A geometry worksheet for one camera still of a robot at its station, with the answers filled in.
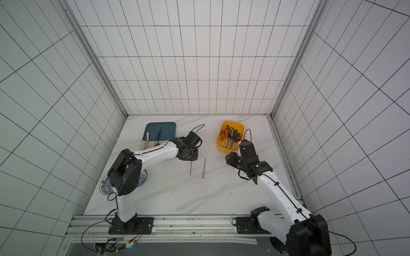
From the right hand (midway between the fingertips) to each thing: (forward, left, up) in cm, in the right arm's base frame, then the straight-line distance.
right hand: (222, 157), depth 82 cm
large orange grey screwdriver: (+24, -4, -12) cm, 27 cm away
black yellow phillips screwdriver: (+22, -7, -10) cm, 25 cm away
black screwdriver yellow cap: (-3, +18, -8) cm, 20 cm away
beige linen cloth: (+14, +47, -11) cm, 50 cm away
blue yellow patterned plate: (-16, +62, -10) cm, 65 cm away
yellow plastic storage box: (+24, -5, -11) cm, 27 cm away
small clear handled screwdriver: (-2, +10, -13) cm, 17 cm away
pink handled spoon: (+20, +51, -11) cm, 55 cm away
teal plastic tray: (+26, +38, -12) cm, 47 cm away
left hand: (+3, +18, -8) cm, 20 cm away
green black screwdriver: (+23, -9, -10) cm, 27 cm away
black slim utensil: (+20, +43, -11) cm, 49 cm away
